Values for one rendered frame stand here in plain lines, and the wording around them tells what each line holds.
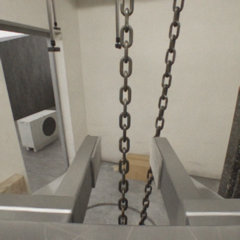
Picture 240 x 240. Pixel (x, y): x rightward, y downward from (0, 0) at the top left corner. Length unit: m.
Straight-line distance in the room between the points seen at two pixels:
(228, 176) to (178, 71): 2.01
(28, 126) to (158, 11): 2.90
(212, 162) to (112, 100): 1.74
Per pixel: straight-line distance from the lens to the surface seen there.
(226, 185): 0.55
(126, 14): 0.23
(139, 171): 2.60
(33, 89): 6.88
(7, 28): 2.12
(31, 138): 3.75
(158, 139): 0.16
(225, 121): 2.63
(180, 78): 2.44
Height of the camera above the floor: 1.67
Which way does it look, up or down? 19 degrees down
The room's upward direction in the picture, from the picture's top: 1 degrees counter-clockwise
